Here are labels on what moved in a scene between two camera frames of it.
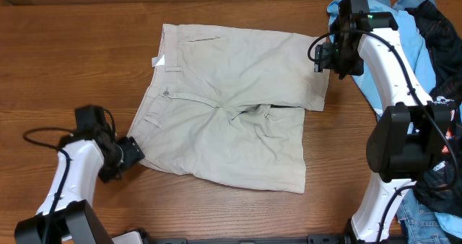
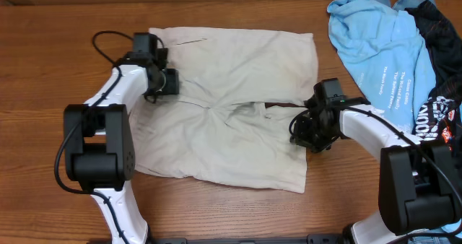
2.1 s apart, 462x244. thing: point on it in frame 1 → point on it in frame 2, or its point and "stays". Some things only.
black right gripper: x=323 y=62 → x=305 y=139
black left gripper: x=132 y=151 → x=170 y=86
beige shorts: x=229 y=104 stays
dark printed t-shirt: x=443 y=192 stays
